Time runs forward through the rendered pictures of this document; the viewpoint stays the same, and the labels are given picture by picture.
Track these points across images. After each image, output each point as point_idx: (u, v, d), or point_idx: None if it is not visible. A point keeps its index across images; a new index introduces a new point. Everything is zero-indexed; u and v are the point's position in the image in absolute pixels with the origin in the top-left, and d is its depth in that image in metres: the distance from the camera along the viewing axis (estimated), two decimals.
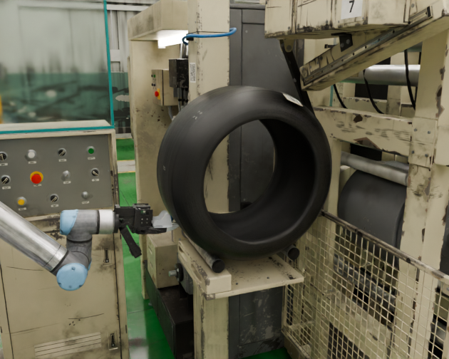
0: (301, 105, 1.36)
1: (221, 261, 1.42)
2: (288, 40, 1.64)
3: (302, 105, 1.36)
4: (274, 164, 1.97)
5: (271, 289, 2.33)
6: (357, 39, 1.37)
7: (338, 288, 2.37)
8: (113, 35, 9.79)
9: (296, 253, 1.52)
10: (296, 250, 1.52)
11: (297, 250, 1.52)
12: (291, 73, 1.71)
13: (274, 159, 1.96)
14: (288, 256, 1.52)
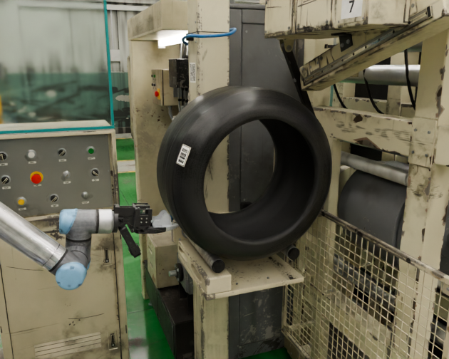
0: (190, 149, 1.26)
1: (219, 272, 1.43)
2: (288, 40, 1.64)
3: (189, 147, 1.26)
4: (274, 164, 1.97)
5: (271, 289, 2.33)
6: (357, 39, 1.37)
7: (338, 288, 2.37)
8: (113, 35, 9.79)
9: (294, 256, 1.52)
10: (298, 255, 1.52)
11: (297, 256, 1.52)
12: (291, 73, 1.71)
13: (274, 159, 1.96)
14: (291, 248, 1.52)
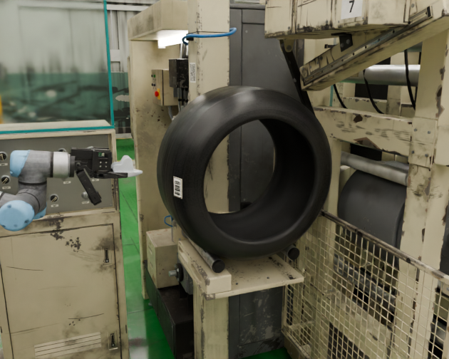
0: (182, 180, 1.27)
1: (224, 268, 1.43)
2: (288, 40, 1.64)
3: (180, 179, 1.27)
4: (274, 164, 1.97)
5: (271, 289, 2.33)
6: (357, 39, 1.37)
7: (338, 288, 2.37)
8: (113, 35, 9.79)
9: (296, 253, 1.52)
10: (296, 250, 1.52)
11: (297, 250, 1.52)
12: (291, 73, 1.71)
13: (274, 159, 1.96)
14: (288, 256, 1.52)
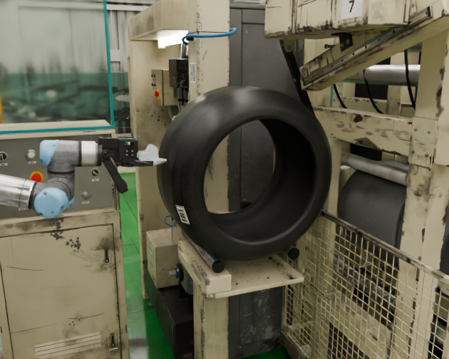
0: (184, 208, 1.30)
1: (224, 265, 1.43)
2: (288, 40, 1.64)
3: (182, 206, 1.30)
4: (274, 164, 1.97)
5: (271, 289, 2.33)
6: (357, 39, 1.37)
7: (338, 288, 2.37)
8: (113, 35, 9.79)
9: (293, 253, 1.51)
10: (290, 255, 1.51)
11: (290, 253, 1.51)
12: (291, 73, 1.71)
13: (274, 159, 1.96)
14: (297, 256, 1.53)
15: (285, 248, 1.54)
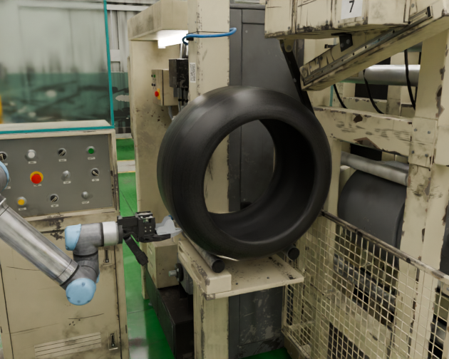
0: (224, 256, 1.39)
1: (217, 262, 1.41)
2: (288, 40, 1.64)
3: (222, 256, 1.39)
4: (274, 164, 1.97)
5: (271, 289, 2.33)
6: (357, 39, 1.37)
7: (338, 288, 2.37)
8: (113, 35, 9.79)
9: (293, 256, 1.52)
10: (295, 258, 1.52)
11: (293, 258, 1.52)
12: (291, 73, 1.71)
13: (274, 159, 1.96)
14: (296, 247, 1.52)
15: (288, 256, 1.55)
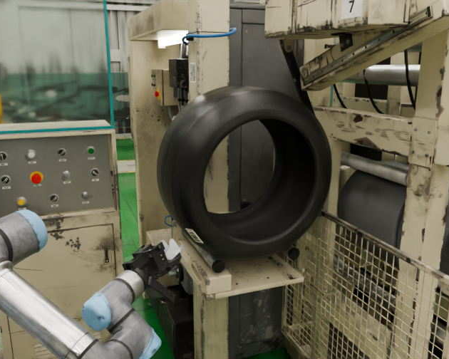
0: (193, 230, 1.33)
1: (224, 263, 1.42)
2: (288, 40, 1.64)
3: (191, 229, 1.33)
4: (274, 164, 1.97)
5: (271, 289, 2.33)
6: (357, 39, 1.37)
7: (338, 288, 2.37)
8: (113, 35, 9.79)
9: (294, 256, 1.52)
10: (297, 256, 1.52)
11: (296, 257, 1.52)
12: (291, 73, 1.71)
13: (274, 159, 1.96)
14: (292, 248, 1.52)
15: None
